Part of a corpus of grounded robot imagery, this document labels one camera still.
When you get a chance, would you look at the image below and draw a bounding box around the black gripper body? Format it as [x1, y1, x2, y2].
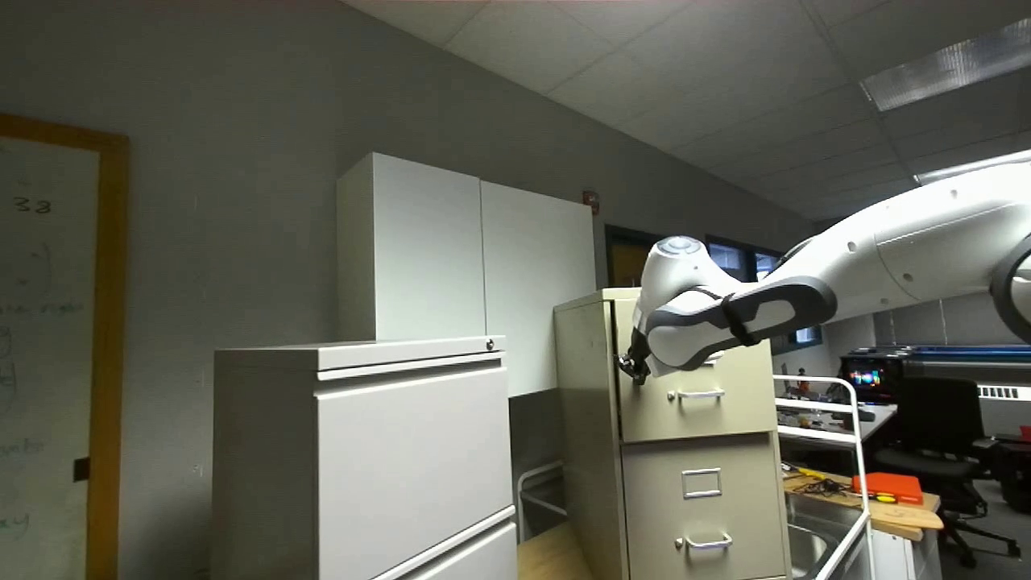
[618, 331, 651, 386]

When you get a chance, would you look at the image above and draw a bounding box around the beige top drawer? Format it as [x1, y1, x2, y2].
[600, 286, 777, 444]

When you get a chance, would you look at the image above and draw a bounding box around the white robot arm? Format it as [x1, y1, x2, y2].
[618, 160, 1031, 383]

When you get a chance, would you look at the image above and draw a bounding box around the beige lower cabinet drawer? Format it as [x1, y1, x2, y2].
[620, 436, 789, 580]

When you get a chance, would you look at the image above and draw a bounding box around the beige filing cabinet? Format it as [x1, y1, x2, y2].
[553, 286, 789, 580]

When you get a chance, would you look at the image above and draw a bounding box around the grey lateral filing cabinet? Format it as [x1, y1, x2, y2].
[210, 337, 519, 580]

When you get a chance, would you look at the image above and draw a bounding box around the orange box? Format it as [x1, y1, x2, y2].
[849, 470, 923, 507]

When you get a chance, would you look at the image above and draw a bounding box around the black office chair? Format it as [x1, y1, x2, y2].
[873, 378, 1021, 566]

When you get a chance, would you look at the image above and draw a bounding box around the wood framed whiteboard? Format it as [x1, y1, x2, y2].
[0, 114, 130, 580]

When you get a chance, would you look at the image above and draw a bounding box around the white metal cart frame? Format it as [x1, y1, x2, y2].
[774, 375, 873, 580]

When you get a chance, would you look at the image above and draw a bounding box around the white tall wall cabinet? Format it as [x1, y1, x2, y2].
[336, 151, 595, 396]

